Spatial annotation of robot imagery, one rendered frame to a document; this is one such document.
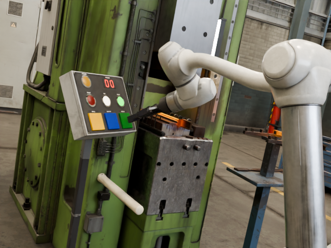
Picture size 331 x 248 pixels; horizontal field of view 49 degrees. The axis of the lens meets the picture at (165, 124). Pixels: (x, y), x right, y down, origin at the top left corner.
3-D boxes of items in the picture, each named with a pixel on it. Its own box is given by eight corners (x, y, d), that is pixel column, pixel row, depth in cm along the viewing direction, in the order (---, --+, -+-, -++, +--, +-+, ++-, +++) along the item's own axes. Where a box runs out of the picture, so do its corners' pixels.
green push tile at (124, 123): (133, 127, 172) (129, 112, 173) (123, 128, 166) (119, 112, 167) (130, 128, 173) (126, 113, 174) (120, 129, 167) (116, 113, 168)
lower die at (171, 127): (188, 137, 213) (191, 122, 212) (160, 135, 202) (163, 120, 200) (152, 121, 247) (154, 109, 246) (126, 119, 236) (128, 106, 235)
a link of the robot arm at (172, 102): (189, 109, 157) (178, 113, 160) (183, 89, 158) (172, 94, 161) (179, 109, 149) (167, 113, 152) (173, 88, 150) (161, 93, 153)
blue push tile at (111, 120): (120, 128, 163) (116, 112, 164) (109, 129, 157) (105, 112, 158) (117, 129, 164) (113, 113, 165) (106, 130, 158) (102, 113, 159)
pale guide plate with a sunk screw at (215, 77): (217, 93, 233) (222, 67, 231) (207, 91, 228) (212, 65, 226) (215, 93, 235) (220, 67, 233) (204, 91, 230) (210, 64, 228)
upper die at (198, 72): (200, 77, 208) (203, 60, 206) (172, 71, 196) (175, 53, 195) (161, 69, 242) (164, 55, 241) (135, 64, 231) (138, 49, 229)
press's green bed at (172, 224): (184, 280, 229) (198, 210, 223) (132, 291, 208) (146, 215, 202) (141, 238, 274) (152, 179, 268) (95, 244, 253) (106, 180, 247)
